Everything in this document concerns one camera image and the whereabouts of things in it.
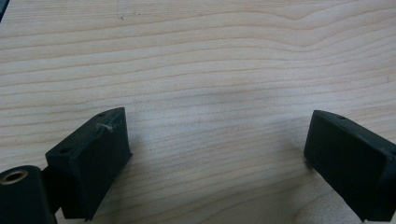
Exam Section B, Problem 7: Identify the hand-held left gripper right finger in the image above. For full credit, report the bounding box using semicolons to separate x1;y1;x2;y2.
303;109;396;223

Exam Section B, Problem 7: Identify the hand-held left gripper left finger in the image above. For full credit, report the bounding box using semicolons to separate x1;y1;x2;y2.
45;106;134;222

